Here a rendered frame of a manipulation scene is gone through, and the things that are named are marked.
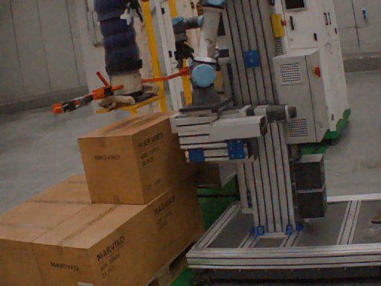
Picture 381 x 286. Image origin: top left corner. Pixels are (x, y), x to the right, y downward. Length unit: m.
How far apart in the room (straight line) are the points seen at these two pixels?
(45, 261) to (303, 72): 1.67
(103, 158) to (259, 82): 0.96
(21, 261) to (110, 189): 0.70
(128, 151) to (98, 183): 0.33
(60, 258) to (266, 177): 1.22
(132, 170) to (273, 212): 0.84
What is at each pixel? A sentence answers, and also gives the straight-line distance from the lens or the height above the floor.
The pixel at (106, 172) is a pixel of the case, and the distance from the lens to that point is 2.99.
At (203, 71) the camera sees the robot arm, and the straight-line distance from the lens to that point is 2.58.
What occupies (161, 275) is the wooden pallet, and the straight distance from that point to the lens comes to 3.05.
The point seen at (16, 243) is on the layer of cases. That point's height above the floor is 0.53.
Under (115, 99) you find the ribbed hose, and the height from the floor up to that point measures 1.12.
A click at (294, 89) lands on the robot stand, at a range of 2.73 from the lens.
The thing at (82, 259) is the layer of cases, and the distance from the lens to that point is 2.52.
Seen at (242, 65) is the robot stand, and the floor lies 1.21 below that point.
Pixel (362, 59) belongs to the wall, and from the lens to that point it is 11.81.
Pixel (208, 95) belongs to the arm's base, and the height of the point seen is 1.08.
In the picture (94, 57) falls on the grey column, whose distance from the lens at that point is 4.55.
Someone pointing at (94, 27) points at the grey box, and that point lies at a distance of 4.48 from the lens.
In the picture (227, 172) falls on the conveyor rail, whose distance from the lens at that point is 3.52.
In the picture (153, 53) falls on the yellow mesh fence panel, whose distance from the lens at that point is 4.30.
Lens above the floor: 1.45
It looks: 12 degrees down
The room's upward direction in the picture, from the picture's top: 10 degrees counter-clockwise
